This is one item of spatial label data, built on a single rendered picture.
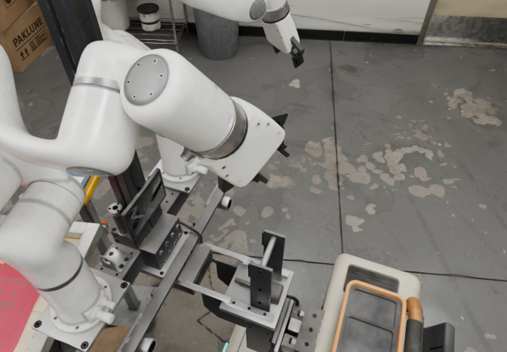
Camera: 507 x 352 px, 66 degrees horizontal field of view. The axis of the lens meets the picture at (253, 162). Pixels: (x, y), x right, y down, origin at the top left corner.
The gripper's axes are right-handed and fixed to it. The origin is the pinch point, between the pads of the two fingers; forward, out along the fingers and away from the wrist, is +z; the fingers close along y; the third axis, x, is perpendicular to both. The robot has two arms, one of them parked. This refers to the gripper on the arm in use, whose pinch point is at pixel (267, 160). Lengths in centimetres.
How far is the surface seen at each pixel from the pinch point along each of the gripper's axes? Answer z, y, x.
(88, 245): 31, -53, 43
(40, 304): 23, -69, 37
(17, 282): 23, -71, 48
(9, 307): 20, -74, 42
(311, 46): 281, 100, 184
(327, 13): 270, 132, 186
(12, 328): 19, -75, 36
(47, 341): 20, -69, 25
